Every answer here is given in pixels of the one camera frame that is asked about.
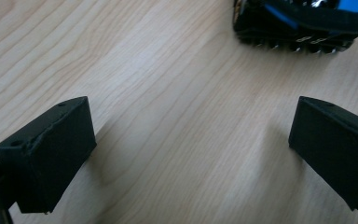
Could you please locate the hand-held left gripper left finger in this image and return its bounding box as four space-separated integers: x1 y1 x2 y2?
0 96 97 215

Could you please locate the black spiked object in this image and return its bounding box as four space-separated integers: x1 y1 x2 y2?
232 0 358 56

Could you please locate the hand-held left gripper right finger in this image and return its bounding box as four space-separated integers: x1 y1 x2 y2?
288 95 358 213

